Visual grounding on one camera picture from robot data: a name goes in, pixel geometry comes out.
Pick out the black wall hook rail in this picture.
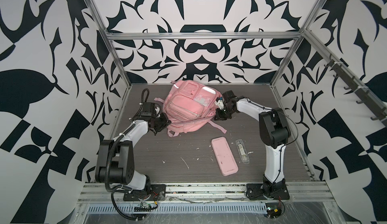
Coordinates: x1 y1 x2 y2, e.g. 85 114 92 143
325 53 387 127

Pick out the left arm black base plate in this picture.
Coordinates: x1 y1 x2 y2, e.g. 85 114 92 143
124 184 166 201

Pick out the aluminium frame rail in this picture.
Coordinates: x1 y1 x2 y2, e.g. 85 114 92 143
78 181 334 203

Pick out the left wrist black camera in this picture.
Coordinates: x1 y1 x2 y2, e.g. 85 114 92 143
140 102 161 117

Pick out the pink pencil case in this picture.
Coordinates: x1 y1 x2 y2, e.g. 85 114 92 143
211 137 238 176

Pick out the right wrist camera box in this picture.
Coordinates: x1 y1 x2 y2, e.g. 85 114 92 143
215 90 236 109

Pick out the right small circuit board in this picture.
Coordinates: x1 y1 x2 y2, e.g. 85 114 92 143
265 206 284 219

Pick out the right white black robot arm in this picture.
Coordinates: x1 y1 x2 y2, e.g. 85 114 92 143
215 91 291 194

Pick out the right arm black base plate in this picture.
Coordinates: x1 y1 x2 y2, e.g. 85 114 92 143
246 183 290 200

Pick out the white slotted cable duct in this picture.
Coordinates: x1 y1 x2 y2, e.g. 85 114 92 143
87 202 267 215

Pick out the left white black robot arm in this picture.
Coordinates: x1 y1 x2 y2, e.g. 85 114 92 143
95 113 171 195

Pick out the small circuit board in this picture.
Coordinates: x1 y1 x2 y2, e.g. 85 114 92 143
265 206 284 219
134 202 158 212

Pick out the clear plastic pen case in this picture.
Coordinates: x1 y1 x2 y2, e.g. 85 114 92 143
235 139 250 164

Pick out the pink student backpack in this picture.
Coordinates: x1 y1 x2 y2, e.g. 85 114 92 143
154 80 227 137

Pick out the left small circuit board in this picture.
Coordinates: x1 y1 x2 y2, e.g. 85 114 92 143
134 202 158 212

